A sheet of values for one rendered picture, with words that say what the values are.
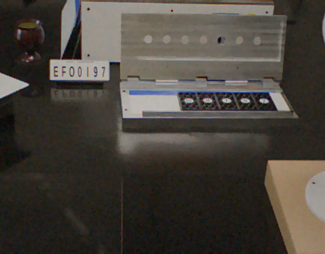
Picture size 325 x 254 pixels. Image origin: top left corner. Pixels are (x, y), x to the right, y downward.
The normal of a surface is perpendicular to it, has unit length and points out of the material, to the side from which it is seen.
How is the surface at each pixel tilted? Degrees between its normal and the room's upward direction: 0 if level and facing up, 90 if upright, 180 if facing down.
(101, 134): 0
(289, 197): 5
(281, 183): 5
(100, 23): 90
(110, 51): 90
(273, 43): 76
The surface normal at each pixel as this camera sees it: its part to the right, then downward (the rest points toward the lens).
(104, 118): 0.06, -0.87
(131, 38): 0.11, 0.27
